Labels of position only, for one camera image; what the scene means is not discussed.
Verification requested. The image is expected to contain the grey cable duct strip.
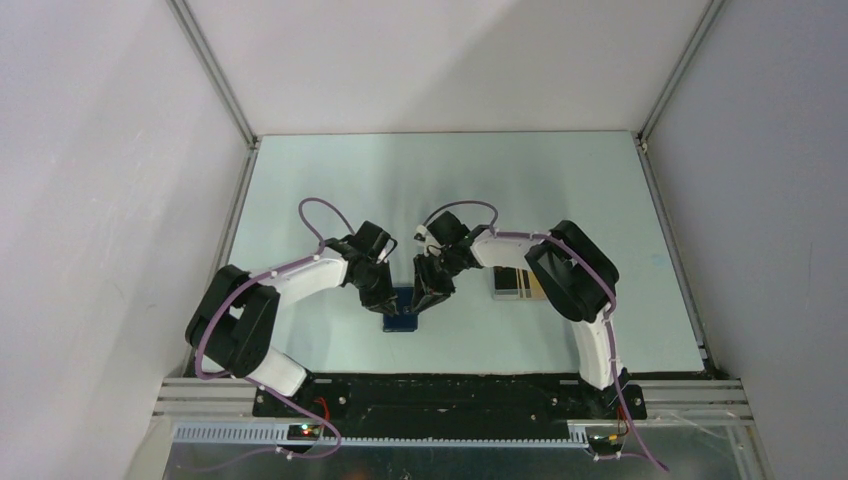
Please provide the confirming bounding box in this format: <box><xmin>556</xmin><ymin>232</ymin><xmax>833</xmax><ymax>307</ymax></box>
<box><xmin>173</xmin><ymin>422</ymin><xmax>589</xmax><ymax>449</ymax></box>

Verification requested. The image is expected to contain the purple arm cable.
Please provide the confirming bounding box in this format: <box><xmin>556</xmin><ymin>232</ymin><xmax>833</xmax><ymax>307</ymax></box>
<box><xmin>421</xmin><ymin>199</ymin><xmax>670</xmax><ymax>473</ymax></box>
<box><xmin>193</xmin><ymin>197</ymin><xmax>356</xmax><ymax>462</ymax></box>

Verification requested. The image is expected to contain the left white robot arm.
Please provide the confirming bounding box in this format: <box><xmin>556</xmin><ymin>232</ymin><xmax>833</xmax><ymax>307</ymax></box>
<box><xmin>185</xmin><ymin>221</ymin><xmax>398</xmax><ymax>417</ymax></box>

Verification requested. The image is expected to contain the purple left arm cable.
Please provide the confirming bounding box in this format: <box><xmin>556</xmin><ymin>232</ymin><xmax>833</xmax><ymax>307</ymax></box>
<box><xmin>193</xmin><ymin>197</ymin><xmax>356</xmax><ymax>462</ymax></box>

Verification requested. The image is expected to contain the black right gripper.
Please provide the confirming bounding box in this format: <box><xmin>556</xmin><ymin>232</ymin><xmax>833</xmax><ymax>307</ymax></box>
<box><xmin>410</xmin><ymin>247</ymin><xmax>461</xmax><ymax>312</ymax></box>

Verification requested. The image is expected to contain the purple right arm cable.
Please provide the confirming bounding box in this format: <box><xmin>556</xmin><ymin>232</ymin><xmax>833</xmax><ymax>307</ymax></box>
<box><xmin>421</xmin><ymin>199</ymin><xmax>670</xmax><ymax>473</ymax></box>

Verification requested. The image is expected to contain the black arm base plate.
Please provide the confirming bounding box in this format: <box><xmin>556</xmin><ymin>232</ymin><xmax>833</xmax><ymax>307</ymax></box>
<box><xmin>293</xmin><ymin>373</ymin><xmax>647</xmax><ymax>439</ymax></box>

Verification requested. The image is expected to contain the blue card holder wallet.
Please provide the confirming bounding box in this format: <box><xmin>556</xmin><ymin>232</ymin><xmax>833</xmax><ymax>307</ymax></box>
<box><xmin>382</xmin><ymin>285</ymin><xmax>419</xmax><ymax>333</ymax></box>

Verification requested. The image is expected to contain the clear plastic card tray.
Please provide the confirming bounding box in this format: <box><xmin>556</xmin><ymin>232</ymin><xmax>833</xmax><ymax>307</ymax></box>
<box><xmin>492</xmin><ymin>267</ymin><xmax>547</xmax><ymax>301</ymax></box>

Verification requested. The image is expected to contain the right controller board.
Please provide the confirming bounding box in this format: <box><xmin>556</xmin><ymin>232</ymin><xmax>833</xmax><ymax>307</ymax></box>
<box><xmin>588</xmin><ymin>434</ymin><xmax>627</xmax><ymax>445</ymax></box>

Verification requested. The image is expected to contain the controller board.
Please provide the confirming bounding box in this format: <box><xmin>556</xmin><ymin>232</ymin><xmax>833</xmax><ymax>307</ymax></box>
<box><xmin>286</xmin><ymin>423</ymin><xmax>324</xmax><ymax>442</ymax></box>
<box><xmin>588</xmin><ymin>434</ymin><xmax>627</xmax><ymax>445</ymax></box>

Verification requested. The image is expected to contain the left controller board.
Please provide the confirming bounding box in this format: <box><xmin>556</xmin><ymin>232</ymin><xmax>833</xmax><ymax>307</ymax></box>
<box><xmin>286</xmin><ymin>423</ymin><xmax>324</xmax><ymax>442</ymax></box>

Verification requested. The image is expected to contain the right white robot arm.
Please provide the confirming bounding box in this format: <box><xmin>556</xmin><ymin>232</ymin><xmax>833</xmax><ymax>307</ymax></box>
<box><xmin>409</xmin><ymin>212</ymin><xmax>623</xmax><ymax>418</ymax></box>

